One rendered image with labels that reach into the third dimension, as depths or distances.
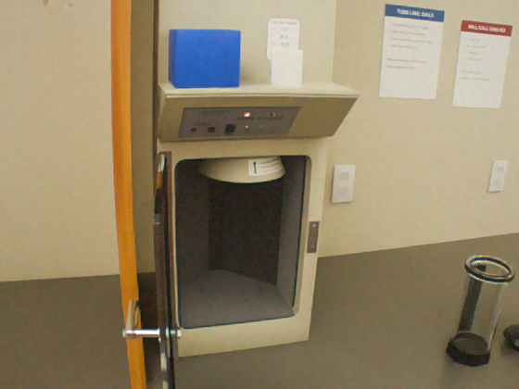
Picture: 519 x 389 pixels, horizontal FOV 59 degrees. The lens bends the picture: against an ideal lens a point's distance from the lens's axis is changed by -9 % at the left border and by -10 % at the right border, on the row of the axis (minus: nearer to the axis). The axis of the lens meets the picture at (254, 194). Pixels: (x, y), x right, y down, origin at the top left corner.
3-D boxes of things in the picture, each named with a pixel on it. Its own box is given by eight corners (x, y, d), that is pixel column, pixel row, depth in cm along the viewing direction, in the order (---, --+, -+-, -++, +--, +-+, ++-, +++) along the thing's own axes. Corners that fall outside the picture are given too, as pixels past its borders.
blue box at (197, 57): (167, 81, 83) (169, 28, 80) (225, 81, 85) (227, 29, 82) (174, 88, 74) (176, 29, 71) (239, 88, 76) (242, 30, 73)
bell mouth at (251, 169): (191, 159, 109) (192, 134, 107) (270, 156, 114) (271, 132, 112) (207, 184, 93) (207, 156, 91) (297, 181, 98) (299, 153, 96)
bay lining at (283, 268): (164, 272, 122) (160, 131, 110) (265, 264, 129) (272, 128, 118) (179, 328, 100) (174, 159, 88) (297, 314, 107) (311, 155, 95)
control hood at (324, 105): (156, 138, 86) (156, 81, 83) (329, 133, 95) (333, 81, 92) (163, 155, 76) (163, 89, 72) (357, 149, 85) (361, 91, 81)
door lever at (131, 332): (162, 309, 76) (161, 295, 75) (161, 345, 67) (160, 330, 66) (128, 309, 75) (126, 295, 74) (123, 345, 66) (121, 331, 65)
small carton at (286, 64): (270, 81, 86) (271, 47, 84) (298, 83, 86) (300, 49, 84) (270, 85, 81) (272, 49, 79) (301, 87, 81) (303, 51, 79)
